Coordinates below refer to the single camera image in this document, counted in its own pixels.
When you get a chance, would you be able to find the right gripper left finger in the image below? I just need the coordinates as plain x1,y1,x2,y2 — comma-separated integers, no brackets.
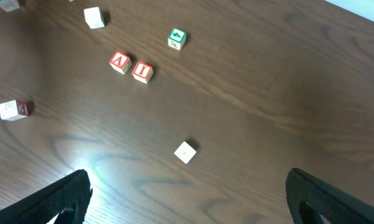
0,169,92,224

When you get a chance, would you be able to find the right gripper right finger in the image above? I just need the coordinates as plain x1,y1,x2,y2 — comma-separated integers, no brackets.
286,168,374,224

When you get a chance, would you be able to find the red letter A block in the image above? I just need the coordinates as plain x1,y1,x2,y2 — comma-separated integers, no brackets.
109,51,132,75

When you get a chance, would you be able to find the red letter I block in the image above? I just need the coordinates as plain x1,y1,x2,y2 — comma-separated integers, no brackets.
132,61,153,84

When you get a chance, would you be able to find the blue number 2 block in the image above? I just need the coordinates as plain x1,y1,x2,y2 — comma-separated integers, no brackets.
0,0,20,12

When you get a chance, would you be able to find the dark red sided block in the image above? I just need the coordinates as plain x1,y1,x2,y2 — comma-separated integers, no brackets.
0,100,30,121

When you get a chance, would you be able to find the plain white wooden block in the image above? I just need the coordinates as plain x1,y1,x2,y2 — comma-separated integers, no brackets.
174,141,197,164

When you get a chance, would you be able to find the yellow C block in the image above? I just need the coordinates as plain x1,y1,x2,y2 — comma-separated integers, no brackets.
83,7,105,29

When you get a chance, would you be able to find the green number 4 block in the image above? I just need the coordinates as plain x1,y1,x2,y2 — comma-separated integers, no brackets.
167,27,187,50

